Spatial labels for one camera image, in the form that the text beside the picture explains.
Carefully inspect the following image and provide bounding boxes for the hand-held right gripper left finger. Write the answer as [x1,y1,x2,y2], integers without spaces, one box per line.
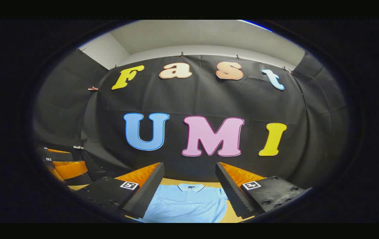
[75,162,165,219]

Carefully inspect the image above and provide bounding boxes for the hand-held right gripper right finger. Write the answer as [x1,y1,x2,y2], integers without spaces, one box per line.
[215,162,313,219]

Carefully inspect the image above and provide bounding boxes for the light blue T-shirt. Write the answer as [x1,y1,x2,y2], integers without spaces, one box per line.
[140,183,229,223]

